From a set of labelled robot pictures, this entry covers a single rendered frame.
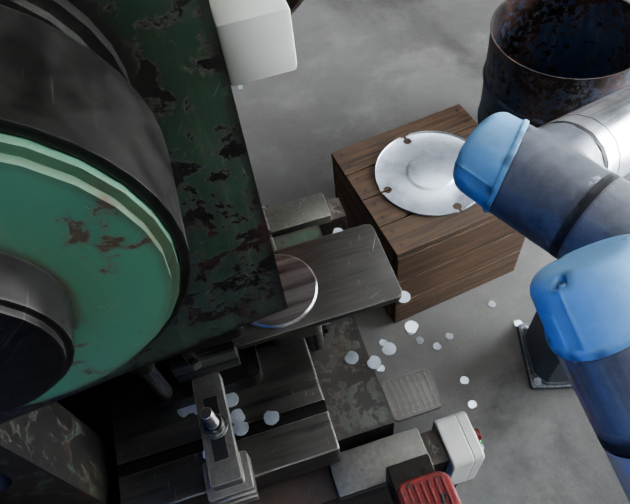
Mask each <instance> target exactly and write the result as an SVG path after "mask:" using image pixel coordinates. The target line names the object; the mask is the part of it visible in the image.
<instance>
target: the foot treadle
mask: <svg viewBox="0 0 630 504"><path fill-rule="evenodd" d="M381 387H382V390H383V393H384V396H385V400H386V402H387V405H388V408H389V410H390V411H391V414H392V417H393V419H394V420H395V421H397V422H400V421H403V420H406V419H409V418H412V417H415V416H418V415H421V414H424V413H427V412H431V411H434V410H437V409H439V408H441V406H442V401H441V399H440V396H439V394H438V392H437V390H436V387H435V385H434V383H433V381H432V378H431V376H430V374H429V372H428V371H427V370H426V369H422V370H419V371H416V372H412V373H409V374H406V375H403V376H400V377H397V378H394V379H391V380H387V381H385V382H383V383H382V386H381Z"/></svg>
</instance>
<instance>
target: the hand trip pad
mask: <svg viewBox="0 0 630 504"><path fill-rule="evenodd" d="M396 496H397V501H398V504H462V503H461V501H460V499H459V496H458V494H457V491H456V489H455V487H454V484H453V482H452V480H451V478H450V477H449V475H447V474H446V473H445V472H442V471H434V472H431V473H428V474H425V475H422V476H419V477H416V478H413V479H410V480H407V481H405V482H403V483H401V484H400V486H399V487H398V489H397V493H396Z"/></svg>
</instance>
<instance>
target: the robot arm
mask: <svg viewBox="0 0 630 504"><path fill-rule="evenodd" d="M529 122H530V121H529V120H527V119H524V120H522V119H520V118H518V117H516V116H514V115H512V114H510V113H507V112H498V113H495V114H492V115H490V116H489V117H487V118H486V119H484V120H483V121H482V122H481V123H480V124H479V125H478V126H477V127H476V128H475V129H474V130H473V131H472V132H471V134H470V135H469V136H468V138H467V139H466V141H465V142H464V144H463V146H462V147H461V149H460V151H459V153H458V156H457V159H456V161H455V164H454V169H453V180H454V183H455V185H456V187H457V188H458V189H459V190H460V191H461V192H462V193H464V194H465V195H466V196H468V197H469V198H470V199H472V200H473V201H474V202H476V203H477V204H478V205H479V206H481V207H482V210H483V211H484V212H485V213H488V212H490V213H491V214H493V215H494V216H495V217H497V218H498V219H500V220H501V221H503V222H504V223H506V224H507V225H509V226H510V227H512V228H513V229H514V230H516V231H517V232H519V233H520V234H522V235H523V236H525V237H526V238H528V239H529V240H530V241H532V242H533V243H535V244H536V245H538V246H539V247H541V248H542V249H544V250H545V251H547V252H548V253H549V254H550V255H552V256H553V257H555V258H556V259H557V260H555V261H553V262H551V263H549V264H547V265H546V266H544V267H543V268H542V269H541V270H539V271H538V272H537V273H536V274H535V276H534V277H533V279H532V281H531V284H530V296H531V299H532V301H533V303H534V306H535V308H536V310H537V313H538V315H539V317H540V319H541V322H542V324H543V326H544V335H545V339H546V341H547V343H548V345H549V347H550V348H551V350H552V351H553V352H554V353H555V354H556V355H557V357H558V359H559V361H560V363H561V365H562V367H563V369H564V371H565V373H566V375H567V377H568V379H569V381H570V383H571V385H572V387H573V389H574V391H575V393H576V395H577V397H578V399H579V401H580V403H581V406H582V408H583V410H584V412H585V414H586V416H587V418H588V420H589V422H590V424H591V426H592V428H593V430H594V432H595V434H596V436H597V438H598V440H599V442H600V444H601V445H602V447H603V449H604V451H605V453H606V455H607V457H608V459H609V461H610V463H611V465H612V467H613V469H614V471H615V474H616V476H617V478H618V480H619V482H620V484H621V486H622V488H623V490H624V492H625V494H626V496H627V498H628V500H629V501H630V180H626V179H624V178H623V177H625V176H626V175H628V174H629V173H630V85H629V86H626V87H624V88H622V89H620V90H618V91H616V92H613V93H611V94H609V95H607V96H605V97H603V98H600V99H598V100H596V101H594V102H592V103H590V104H587V105H585V106H583V107H581V108H579V109H577V110H575V111H572V112H570V113H568V114H566V115H564V116H562V117H559V118H557V119H555V120H553V121H551V122H549V123H546V124H544V125H542V126H540V127H538V128H536V127H534V126H532V125H530V124H529Z"/></svg>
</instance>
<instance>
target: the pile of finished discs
mask: <svg viewBox="0 0 630 504"><path fill-rule="evenodd" d="M406 138H407V139H410V140H411V143H410V144H405V143H404V142H403V140H404V138H401V139H400V138H398V139H396V140H394V141H393V142H391V143H390V144H389V145H388V146H386V147H385V148H384V150H383V151H382V152H381V154H380V155H379V157H378V159H377V162H376V166H375V179H376V183H377V185H378V187H379V189H380V191H384V190H383V189H384V188H385V187H390V188H391V189H392V191H391V192H390V193H385V192H384V193H382V194H383V195H384V196H385V197H386V199H387V200H389V201H390V202H391V203H392V204H394V205H395V206H397V207H398V208H400V209H402V210H404V211H407V212H409V213H413V214H416V215H421V216H433V217H434V216H446V215H451V214H455V213H458V212H460V211H459V210H458V209H457V210H456V209H454V208H453V204H455V203H459V204H461V205H462V208H461V210H462V211H463V210H465V209H467V208H468V207H470V206H472V205H473V204H474V203H475V202H474V201H473V200H472V199H470V198H469V197H468V196H466V195H465V194H464V193H462V192H461V191H460V190H459V189H458V188H457V187H456V185H455V183H454V180H453V169H454V164H455V161H456V159H457V156H458V153H459V151H460V149H461V147H462V146H463V144H464V142H465V141H466V140H465V139H464V138H461V137H459V136H457V135H454V134H451V133H446V132H441V131H420V132H414V133H410V134H409V135H408V136H406Z"/></svg>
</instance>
